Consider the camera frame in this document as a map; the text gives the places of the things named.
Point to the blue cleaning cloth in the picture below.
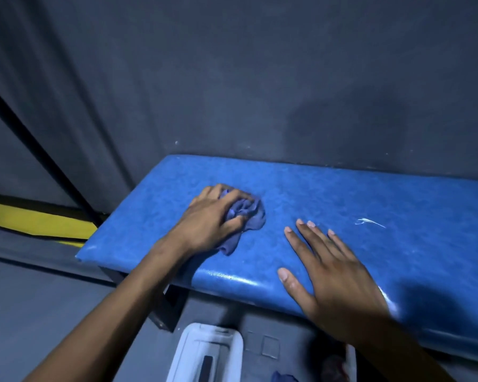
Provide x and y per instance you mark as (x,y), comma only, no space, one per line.
(251,212)

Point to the person's right hand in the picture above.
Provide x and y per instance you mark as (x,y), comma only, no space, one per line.
(338,286)

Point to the person's left forearm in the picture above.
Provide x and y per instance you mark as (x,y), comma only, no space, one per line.
(115,314)

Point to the dark blue spare cloth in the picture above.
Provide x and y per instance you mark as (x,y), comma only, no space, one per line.
(283,377)

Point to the white box lid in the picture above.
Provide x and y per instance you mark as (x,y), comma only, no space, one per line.
(219,342)

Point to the blue padded bench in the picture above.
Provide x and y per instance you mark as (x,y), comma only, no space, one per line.
(342,194)

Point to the pink spray bottle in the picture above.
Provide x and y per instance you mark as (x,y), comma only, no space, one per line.
(334,370)

